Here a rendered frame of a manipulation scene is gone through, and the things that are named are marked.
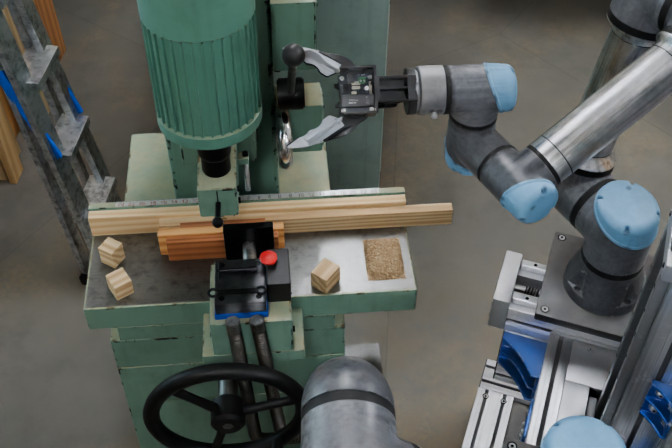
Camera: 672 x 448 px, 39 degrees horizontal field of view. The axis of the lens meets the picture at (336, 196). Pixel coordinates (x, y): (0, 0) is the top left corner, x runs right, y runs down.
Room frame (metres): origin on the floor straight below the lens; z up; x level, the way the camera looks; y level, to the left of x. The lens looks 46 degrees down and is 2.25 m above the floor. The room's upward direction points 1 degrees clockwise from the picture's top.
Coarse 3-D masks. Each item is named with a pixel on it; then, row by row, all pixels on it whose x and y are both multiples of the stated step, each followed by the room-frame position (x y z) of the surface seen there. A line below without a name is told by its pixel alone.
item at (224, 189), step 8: (232, 152) 1.24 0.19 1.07; (200, 160) 1.22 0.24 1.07; (232, 160) 1.22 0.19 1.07; (200, 168) 1.20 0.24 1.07; (232, 168) 1.20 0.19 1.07; (200, 176) 1.18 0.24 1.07; (224, 176) 1.18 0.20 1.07; (232, 176) 1.18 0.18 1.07; (200, 184) 1.16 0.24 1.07; (208, 184) 1.16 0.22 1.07; (216, 184) 1.16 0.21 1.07; (224, 184) 1.16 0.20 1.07; (232, 184) 1.16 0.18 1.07; (200, 192) 1.14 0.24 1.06; (208, 192) 1.15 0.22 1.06; (216, 192) 1.15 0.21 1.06; (224, 192) 1.15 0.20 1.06; (232, 192) 1.15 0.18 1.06; (200, 200) 1.14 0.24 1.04; (208, 200) 1.15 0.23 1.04; (216, 200) 1.15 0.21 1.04; (224, 200) 1.15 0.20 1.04; (232, 200) 1.15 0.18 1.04; (240, 200) 1.17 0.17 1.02; (200, 208) 1.14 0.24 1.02; (208, 208) 1.15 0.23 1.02; (224, 208) 1.15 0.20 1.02; (232, 208) 1.15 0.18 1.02; (208, 216) 1.15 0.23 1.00
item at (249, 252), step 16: (224, 224) 1.13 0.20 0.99; (240, 224) 1.13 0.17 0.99; (256, 224) 1.13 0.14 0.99; (272, 224) 1.13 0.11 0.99; (224, 240) 1.12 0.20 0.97; (240, 240) 1.12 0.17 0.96; (256, 240) 1.12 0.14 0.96; (272, 240) 1.13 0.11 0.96; (240, 256) 1.12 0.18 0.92; (256, 256) 1.09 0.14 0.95
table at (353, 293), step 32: (96, 256) 1.13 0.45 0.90; (128, 256) 1.14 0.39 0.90; (160, 256) 1.14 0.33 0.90; (320, 256) 1.14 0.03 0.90; (352, 256) 1.14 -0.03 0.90; (96, 288) 1.06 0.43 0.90; (160, 288) 1.06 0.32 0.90; (192, 288) 1.06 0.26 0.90; (352, 288) 1.06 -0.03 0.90; (384, 288) 1.07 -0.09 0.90; (416, 288) 1.07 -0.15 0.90; (96, 320) 1.01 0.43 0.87; (128, 320) 1.02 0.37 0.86; (160, 320) 1.02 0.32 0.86; (192, 320) 1.03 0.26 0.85; (256, 352) 0.94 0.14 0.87; (288, 352) 0.95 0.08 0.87
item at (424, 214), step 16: (352, 208) 1.23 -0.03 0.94; (368, 208) 1.23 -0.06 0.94; (384, 208) 1.23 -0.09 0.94; (400, 208) 1.23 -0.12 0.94; (416, 208) 1.23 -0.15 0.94; (432, 208) 1.23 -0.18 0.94; (448, 208) 1.23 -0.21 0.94; (160, 224) 1.18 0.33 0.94; (176, 224) 1.18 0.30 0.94; (288, 224) 1.20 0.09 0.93; (304, 224) 1.20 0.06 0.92; (320, 224) 1.20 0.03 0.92; (336, 224) 1.21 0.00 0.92; (352, 224) 1.21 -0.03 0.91; (368, 224) 1.21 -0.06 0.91; (384, 224) 1.21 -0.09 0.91; (400, 224) 1.22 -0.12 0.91; (416, 224) 1.22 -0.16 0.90; (432, 224) 1.22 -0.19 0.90
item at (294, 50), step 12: (288, 48) 1.09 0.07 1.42; (300, 48) 1.10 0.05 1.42; (288, 60) 1.08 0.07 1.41; (300, 60) 1.08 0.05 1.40; (288, 72) 1.18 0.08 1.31; (288, 84) 1.25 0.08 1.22; (300, 84) 1.34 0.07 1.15; (288, 96) 1.32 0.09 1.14; (300, 96) 1.32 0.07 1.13; (288, 108) 1.32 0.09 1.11; (300, 108) 1.32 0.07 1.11
